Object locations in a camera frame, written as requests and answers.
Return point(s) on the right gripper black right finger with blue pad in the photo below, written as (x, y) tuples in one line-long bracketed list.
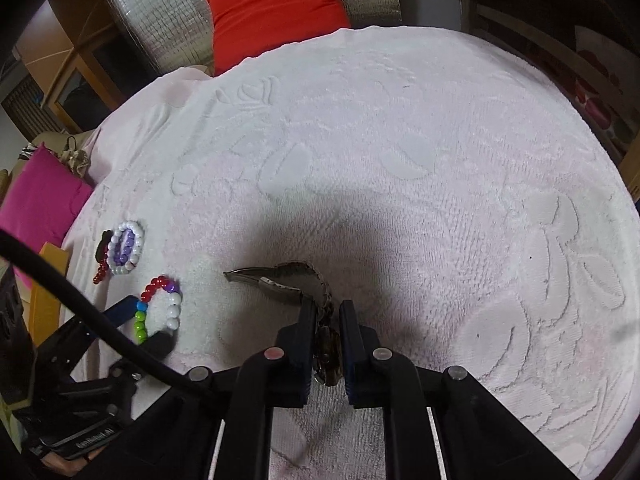
[(375, 376)]

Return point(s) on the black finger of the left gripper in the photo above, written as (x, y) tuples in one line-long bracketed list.
[(131, 312)]

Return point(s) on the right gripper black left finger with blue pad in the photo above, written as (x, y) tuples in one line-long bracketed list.
[(280, 375)]

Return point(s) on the person's left hand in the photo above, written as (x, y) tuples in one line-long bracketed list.
[(68, 468)]

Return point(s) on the orange cardboard box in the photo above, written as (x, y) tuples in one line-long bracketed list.
[(44, 308)]

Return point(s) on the pink white bed blanket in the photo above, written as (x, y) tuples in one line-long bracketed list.
[(443, 185)]

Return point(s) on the magenta pillow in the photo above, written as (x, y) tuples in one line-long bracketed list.
[(43, 201)]

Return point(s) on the crumpled beige cloth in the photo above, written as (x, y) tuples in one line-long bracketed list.
[(74, 158)]

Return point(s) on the beige leather armchair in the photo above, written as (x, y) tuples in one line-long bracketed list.
[(53, 141)]

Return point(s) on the wooden cabinet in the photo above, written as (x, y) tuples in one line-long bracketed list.
[(83, 60)]

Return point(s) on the silver quilted headboard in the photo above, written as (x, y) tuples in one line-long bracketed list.
[(179, 33)]

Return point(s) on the red pillow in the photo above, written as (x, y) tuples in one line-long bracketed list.
[(248, 28)]

